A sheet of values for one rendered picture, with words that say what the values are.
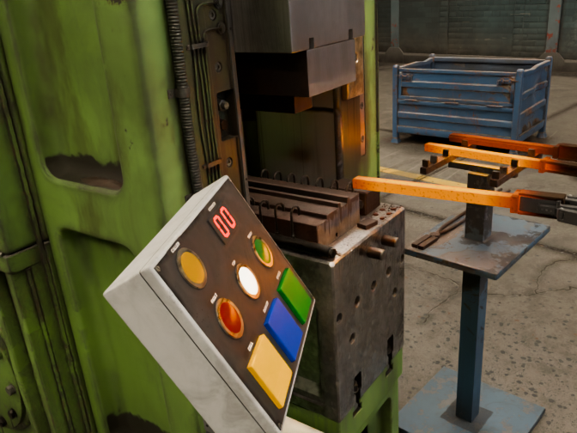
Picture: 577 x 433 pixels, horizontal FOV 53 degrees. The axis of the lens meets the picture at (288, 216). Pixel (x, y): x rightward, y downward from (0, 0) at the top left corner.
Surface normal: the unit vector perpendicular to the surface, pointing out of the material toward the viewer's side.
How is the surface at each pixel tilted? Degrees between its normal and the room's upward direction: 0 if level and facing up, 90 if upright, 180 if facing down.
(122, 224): 90
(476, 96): 89
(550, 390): 0
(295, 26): 90
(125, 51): 89
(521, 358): 0
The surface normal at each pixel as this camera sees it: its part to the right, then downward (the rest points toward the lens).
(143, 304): -0.18, 0.39
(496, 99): -0.64, 0.32
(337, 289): 0.82, 0.17
